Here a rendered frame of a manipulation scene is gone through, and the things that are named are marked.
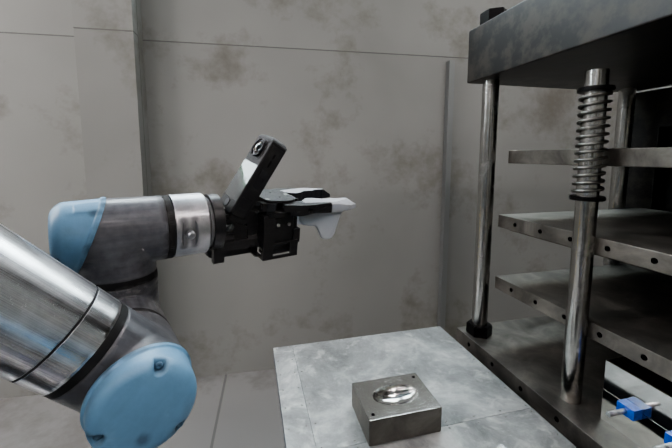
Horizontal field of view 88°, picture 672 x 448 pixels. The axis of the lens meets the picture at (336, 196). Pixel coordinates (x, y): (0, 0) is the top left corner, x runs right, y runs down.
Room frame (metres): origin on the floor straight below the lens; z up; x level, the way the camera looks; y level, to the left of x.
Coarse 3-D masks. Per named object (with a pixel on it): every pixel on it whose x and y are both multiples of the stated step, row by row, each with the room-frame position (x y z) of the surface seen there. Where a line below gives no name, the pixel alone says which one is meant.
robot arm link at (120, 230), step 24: (48, 216) 0.34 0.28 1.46; (72, 216) 0.33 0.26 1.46; (96, 216) 0.34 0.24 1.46; (120, 216) 0.35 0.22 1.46; (144, 216) 0.37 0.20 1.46; (168, 216) 0.38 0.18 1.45; (72, 240) 0.33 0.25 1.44; (96, 240) 0.34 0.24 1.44; (120, 240) 0.35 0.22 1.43; (144, 240) 0.36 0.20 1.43; (168, 240) 0.37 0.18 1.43; (72, 264) 0.33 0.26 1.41; (96, 264) 0.34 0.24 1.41; (120, 264) 0.35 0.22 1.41; (144, 264) 0.37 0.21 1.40
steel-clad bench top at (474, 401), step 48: (384, 336) 1.33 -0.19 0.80; (432, 336) 1.33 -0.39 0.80; (288, 384) 1.03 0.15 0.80; (336, 384) 1.03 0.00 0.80; (432, 384) 1.03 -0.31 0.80; (480, 384) 1.03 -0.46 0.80; (288, 432) 0.84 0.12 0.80; (336, 432) 0.84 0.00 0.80; (480, 432) 0.84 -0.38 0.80; (528, 432) 0.84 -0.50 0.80
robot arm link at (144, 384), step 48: (0, 240) 0.22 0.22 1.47; (0, 288) 0.21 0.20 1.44; (48, 288) 0.22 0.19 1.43; (96, 288) 0.26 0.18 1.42; (0, 336) 0.20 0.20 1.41; (48, 336) 0.21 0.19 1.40; (96, 336) 0.23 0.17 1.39; (144, 336) 0.26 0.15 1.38; (48, 384) 0.22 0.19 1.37; (96, 384) 0.22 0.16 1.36; (144, 384) 0.23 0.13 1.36; (192, 384) 0.25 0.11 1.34; (96, 432) 0.21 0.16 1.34; (144, 432) 0.23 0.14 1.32
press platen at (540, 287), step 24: (624, 264) 1.51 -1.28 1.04; (504, 288) 1.31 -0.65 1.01; (528, 288) 1.22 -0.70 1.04; (552, 288) 1.22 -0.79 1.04; (600, 288) 1.22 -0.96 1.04; (624, 288) 1.22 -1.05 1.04; (648, 288) 1.22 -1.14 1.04; (552, 312) 1.09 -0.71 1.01; (600, 312) 1.03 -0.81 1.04; (624, 312) 1.03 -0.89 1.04; (648, 312) 1.03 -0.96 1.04; (600, 336) 0.94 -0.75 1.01; (624, 336) 0.88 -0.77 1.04; (648, 336) 0.88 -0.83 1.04; (648, 360) 0.82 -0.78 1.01
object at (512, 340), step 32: (512, 320) 1.49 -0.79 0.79; (544, 320) 1.49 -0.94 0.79; (480, 352) 1.27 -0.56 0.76; (512, 352) 1.24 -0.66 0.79; (544, 352) 1.24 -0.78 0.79; (608, 352) 1.24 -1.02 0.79; (512, 384) 1.11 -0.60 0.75; (544, 384) 1.05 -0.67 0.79; (544, 416) 0.98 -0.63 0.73; (576, 416) 0.91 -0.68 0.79
